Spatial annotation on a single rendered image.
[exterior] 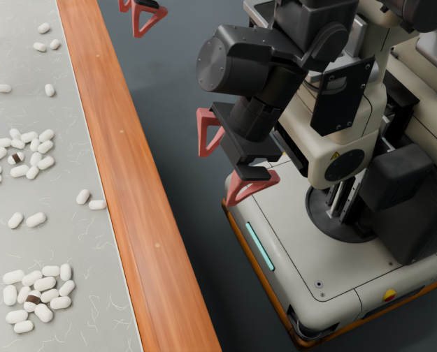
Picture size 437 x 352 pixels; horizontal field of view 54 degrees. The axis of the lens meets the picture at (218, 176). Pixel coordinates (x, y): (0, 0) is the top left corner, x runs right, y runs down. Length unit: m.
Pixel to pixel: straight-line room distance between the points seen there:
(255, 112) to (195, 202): 1.30
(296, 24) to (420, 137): 0.70
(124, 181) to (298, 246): 0.67
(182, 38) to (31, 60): 1.44
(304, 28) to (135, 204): 0.54
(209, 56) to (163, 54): 2.05
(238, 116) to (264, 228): 0.90
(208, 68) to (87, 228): 0.52
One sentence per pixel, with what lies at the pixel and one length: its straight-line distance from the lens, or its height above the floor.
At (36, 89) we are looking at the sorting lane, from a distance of 1.23.
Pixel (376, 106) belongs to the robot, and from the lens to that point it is 0.92.
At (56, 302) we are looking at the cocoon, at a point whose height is 0.76.
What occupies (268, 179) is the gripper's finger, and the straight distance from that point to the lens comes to 0.54.
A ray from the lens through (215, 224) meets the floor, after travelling 1.73.
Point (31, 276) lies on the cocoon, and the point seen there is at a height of 0.76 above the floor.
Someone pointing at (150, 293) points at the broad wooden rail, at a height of 0.76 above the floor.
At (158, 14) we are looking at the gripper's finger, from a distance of 0.85.
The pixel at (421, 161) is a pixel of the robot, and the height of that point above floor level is 0.75.
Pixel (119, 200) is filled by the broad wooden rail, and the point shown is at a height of 0.76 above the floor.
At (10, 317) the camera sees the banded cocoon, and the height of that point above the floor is 0.76.
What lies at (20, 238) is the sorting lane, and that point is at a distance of 0.93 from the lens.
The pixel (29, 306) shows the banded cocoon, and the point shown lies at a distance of 0.84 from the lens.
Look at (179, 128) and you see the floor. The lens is 2.07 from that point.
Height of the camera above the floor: 1.48
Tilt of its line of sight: 52 degrees down
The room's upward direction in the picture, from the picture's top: straight up
